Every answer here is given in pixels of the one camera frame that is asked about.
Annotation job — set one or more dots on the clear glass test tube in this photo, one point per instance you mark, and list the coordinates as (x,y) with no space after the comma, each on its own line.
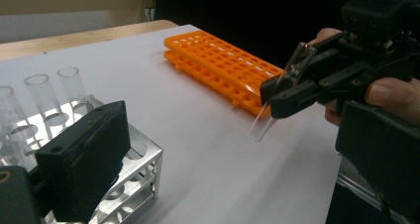
(41,95)
(71,85)
(259,131)
(10,111)

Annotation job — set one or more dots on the wooden table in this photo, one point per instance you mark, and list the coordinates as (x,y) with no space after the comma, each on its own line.
(66,40)

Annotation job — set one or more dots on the black curtain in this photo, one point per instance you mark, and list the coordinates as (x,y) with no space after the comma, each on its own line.
(247,9)

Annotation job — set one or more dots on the white table board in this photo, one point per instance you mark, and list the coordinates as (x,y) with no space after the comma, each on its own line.
(204,151)

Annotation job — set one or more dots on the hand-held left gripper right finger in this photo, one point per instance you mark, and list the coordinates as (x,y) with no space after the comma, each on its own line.
(383,158)

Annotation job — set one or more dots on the orange plastic test tube rack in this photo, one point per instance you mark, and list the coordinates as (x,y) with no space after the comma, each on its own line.
(214,57)

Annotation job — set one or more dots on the silver metal test tube rack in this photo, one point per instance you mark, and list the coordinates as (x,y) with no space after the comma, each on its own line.
(145,154)

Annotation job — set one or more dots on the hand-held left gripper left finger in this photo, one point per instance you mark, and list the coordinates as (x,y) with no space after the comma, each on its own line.
(85,161)

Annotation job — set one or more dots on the metal floor rail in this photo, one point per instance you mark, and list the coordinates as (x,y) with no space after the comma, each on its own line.
(353,186)

